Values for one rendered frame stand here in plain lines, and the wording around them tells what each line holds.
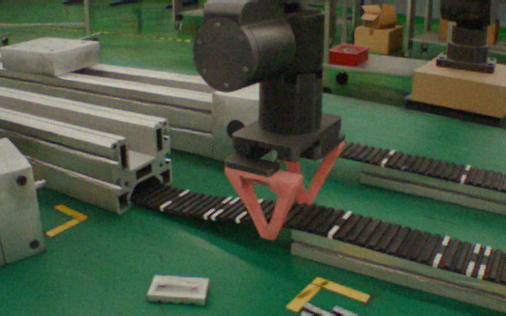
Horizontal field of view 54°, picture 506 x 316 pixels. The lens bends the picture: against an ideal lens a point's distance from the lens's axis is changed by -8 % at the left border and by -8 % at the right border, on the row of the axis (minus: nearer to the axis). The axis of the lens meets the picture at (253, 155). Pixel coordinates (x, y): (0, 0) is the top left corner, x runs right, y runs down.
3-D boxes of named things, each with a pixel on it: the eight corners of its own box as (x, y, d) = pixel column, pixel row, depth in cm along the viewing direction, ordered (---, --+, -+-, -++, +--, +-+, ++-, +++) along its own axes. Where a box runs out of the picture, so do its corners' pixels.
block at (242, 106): (311, 143, 79) (313, 81, 76) (271, 173, 69) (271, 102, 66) (258, 133, 84) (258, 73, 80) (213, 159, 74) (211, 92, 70)
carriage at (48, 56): (102, 77, 95) (99, 41, 92) (56, 92, 86) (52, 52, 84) (48, 70, 103) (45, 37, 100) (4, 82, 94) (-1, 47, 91)
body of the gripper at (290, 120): (230, 154, 47) (229, 72, 45) (283, 122, 55) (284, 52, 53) (296, 169, 44) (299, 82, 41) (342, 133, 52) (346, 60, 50)
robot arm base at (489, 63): (496, 65, 105) (441, 58, 110) (500, 27, 102) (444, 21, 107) (493, 74, 98) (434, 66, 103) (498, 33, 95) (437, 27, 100)
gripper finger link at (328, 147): (252, 216, 54) (252, 127, 50) (284, 190, 59) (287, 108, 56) (313, 233, 50) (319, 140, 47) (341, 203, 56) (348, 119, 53)
